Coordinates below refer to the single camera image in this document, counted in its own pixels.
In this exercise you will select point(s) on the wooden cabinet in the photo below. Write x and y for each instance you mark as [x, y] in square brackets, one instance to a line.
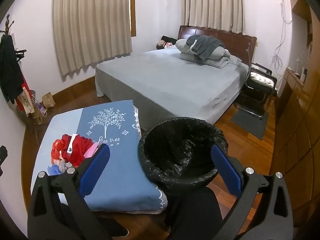
[297, 130]

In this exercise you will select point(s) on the grey floor mat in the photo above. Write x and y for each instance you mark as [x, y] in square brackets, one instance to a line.
[250, 123]

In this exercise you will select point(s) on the printed tote bag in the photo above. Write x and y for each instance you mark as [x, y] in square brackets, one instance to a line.
[26, 102]

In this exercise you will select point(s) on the wide beige curtain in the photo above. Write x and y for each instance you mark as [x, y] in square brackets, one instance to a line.
[92, 25]

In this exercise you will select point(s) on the blue tree print tablecloth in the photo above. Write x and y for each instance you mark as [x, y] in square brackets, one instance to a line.
[120, 170]

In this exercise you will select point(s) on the grey fleece jacket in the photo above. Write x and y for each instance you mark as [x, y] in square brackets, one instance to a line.
[205, 45]

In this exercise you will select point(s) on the wooden window frame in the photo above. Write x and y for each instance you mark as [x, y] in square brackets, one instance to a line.
[133, 10]

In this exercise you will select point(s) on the narrow beige curtain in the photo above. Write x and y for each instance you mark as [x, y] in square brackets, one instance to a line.
[213, 5]

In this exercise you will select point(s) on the brown paper bag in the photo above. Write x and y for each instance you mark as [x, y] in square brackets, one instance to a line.
[48, 100]

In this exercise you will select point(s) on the purple small object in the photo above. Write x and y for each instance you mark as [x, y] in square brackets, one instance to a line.
[40, 108]

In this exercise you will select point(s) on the pink packet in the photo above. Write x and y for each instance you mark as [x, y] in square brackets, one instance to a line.
[91, 150]

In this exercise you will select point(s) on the red plastic bag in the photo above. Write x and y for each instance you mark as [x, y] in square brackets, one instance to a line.
[57, 148]

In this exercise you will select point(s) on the person's right leg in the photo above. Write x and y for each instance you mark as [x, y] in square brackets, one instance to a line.
[192, 212]

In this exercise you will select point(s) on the dark red cloth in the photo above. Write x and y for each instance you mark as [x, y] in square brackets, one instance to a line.
[77, 153]

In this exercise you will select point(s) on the black coat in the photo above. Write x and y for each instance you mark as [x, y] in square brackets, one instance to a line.
[10, 67]

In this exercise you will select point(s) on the silver cushion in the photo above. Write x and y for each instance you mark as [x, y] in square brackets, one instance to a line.
[261, 78]

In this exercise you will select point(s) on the brown cardboard box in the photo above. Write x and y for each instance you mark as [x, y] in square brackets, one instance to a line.
[35, 118]

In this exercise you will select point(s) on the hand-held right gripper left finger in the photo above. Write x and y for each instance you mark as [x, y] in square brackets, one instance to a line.
[96, 170]

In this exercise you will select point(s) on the blue crumpled wrapper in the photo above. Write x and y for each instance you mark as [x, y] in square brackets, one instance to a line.
[52, 170]

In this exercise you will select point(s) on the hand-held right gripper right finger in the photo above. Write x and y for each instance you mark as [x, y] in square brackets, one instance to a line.
[226, 170]

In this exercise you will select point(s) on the black bag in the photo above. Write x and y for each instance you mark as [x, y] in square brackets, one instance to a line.
[168, 39]

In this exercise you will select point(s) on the bed with grey sheet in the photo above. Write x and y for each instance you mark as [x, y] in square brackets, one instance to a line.
[170, 80]

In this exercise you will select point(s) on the coat rack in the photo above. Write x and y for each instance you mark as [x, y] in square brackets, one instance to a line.
[8, 25]

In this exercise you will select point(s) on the pink stuffed toy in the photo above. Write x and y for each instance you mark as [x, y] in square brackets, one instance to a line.
[162, 45]

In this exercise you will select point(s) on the striped bag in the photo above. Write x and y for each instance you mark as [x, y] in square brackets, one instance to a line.
[33, 97]

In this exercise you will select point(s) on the black metal chair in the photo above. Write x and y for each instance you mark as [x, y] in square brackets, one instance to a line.
[250, 100]

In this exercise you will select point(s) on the trash bin with black bag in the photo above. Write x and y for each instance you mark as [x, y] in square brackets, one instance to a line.
[180, 145]

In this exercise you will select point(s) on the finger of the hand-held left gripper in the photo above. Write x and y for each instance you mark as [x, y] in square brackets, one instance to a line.
[3, 160]

